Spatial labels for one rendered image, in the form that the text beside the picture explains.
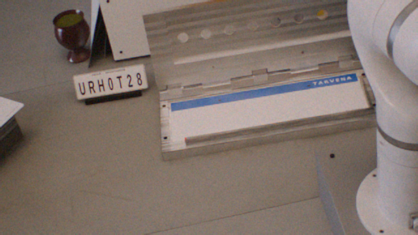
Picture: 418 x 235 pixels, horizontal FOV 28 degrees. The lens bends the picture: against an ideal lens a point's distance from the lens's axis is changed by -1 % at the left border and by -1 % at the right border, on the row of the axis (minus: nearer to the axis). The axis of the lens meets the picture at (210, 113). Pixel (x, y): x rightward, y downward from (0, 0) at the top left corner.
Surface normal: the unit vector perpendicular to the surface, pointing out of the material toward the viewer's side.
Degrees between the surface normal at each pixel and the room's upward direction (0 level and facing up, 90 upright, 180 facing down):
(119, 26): 90
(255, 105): 0
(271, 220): 0
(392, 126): 88
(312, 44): 79
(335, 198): 4
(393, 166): 92
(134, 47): 90
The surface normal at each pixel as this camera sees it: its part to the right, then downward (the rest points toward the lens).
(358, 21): -0.89, 0.41
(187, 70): 0.04, 0.46
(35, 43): -0.15, -0.77
